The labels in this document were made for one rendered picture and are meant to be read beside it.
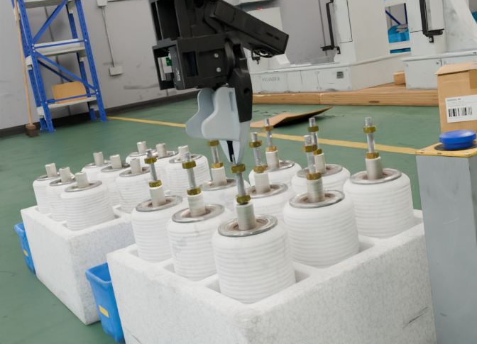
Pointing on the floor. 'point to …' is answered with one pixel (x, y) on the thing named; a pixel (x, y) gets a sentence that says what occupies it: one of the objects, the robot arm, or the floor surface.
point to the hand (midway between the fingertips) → (238, 150)
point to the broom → (25, 79)
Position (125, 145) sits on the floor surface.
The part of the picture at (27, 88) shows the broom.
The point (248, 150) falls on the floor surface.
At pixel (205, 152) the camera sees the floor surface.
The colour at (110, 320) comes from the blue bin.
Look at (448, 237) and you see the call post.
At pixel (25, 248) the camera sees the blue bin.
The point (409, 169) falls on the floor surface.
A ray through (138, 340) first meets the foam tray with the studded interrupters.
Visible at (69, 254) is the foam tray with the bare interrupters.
